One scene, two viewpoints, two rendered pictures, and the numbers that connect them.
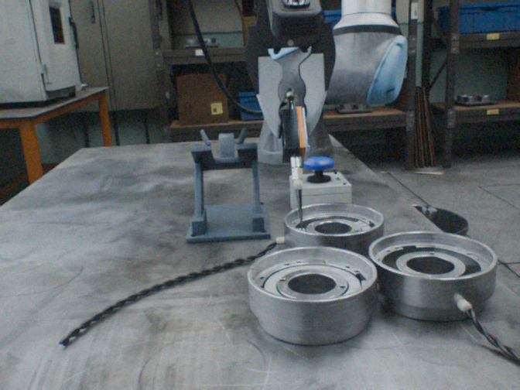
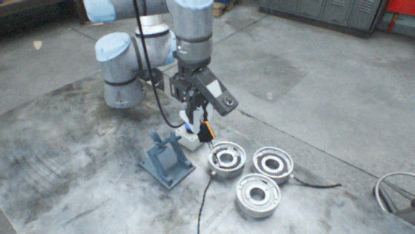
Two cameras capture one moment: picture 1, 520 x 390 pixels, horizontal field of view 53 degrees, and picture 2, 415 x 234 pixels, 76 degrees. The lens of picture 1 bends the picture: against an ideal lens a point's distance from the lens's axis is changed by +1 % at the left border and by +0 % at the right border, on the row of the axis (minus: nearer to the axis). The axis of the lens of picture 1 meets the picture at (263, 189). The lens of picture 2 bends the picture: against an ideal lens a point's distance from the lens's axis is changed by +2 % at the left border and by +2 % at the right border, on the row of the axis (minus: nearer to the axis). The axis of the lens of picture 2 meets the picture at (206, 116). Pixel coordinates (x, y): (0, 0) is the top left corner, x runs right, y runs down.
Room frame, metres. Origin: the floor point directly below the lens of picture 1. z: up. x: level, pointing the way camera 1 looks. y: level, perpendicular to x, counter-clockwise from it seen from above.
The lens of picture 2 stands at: (0.23, 0.32, 1.39)
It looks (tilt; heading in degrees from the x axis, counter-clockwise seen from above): 40 degrees down; 313
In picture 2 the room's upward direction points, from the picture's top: straight up
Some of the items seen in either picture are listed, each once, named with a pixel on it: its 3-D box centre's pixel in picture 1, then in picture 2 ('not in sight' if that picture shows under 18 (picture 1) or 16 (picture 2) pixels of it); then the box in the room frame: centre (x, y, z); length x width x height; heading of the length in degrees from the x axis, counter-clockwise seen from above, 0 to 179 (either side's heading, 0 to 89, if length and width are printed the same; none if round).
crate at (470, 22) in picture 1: (478, 18); not in sight; (4.23, -1.74, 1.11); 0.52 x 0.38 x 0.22; 93
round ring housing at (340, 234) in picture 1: (333, 235); (226, 160); (0.52, -0.07, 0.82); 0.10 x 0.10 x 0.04
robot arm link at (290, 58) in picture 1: (295, 71); (118, 56); (1.01, -0.07, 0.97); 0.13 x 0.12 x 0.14; 67
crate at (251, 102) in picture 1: (272, 103); not in sight; (4.14, -0.11, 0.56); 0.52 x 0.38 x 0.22; 90
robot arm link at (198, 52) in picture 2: not in sight; (193, 46); (0.60, -0.03, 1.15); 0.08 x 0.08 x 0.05
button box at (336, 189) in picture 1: (319, 193); (190, 133); (0.67, -0.07, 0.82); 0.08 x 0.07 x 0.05; 3
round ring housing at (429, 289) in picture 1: (429, 273); (271, 166); (0.42, -0.14, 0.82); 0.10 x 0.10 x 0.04
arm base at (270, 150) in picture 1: (293, 132); (123, 85); (1.02, -0.07, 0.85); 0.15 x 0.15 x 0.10
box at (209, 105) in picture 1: (203, 97); not in sight; (4.09, 0.43, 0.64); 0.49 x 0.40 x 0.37; 98
